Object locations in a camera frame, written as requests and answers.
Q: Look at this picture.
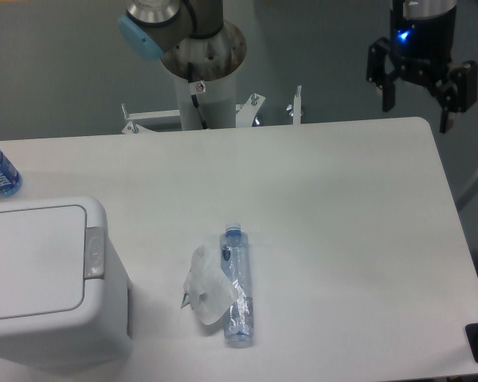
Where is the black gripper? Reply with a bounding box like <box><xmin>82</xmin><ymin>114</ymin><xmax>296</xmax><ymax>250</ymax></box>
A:
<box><xmin>366</xmin><ymin>1</ymin><xmax>478</xmax><ymax>134</ymax></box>

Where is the white plastic trash can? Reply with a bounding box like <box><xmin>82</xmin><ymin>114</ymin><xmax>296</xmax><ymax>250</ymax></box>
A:
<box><xmin>0</xmin><ymin>197</ymin><xmax>133</xmax><ymax>368</ymax></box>

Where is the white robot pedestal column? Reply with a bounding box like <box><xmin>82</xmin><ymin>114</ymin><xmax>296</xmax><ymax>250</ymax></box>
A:
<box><xmin>158</xmin><ymin>20</ymin><xmax>248</xmax><ymax>131</ymax></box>

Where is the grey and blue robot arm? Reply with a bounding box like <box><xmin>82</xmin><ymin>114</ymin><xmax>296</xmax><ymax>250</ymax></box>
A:
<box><xmin>118</xmin><ymin>1</ymin><xmax>478</xmax><ymax>132</ymax></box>

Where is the white metal base frame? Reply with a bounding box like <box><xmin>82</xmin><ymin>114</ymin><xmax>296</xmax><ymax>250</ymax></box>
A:
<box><xmin>121</xmin><ymin>84</ymin><xmax>304</xmax><ymax>134</ymax></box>

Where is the crumpled white plastic wrapper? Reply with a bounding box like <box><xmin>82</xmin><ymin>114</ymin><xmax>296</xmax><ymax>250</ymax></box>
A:
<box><xmin>181</xmin><ymin>245</ymin><xmax>238</xmax><ymax>325</ymax></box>

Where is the clear empty plastic bottle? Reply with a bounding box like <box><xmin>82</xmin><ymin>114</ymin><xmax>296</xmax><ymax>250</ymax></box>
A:
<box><xmin>219</xmin><ymin>223</ymin><xmax>254</xmax><ymax>349</ymax></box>

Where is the black cable on pedestal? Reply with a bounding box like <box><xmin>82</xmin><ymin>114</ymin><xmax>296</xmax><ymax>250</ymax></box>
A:
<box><xmin>186</xmin><ymin>61</ymin><xmax>209</xmax><ymax>131</ymax></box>

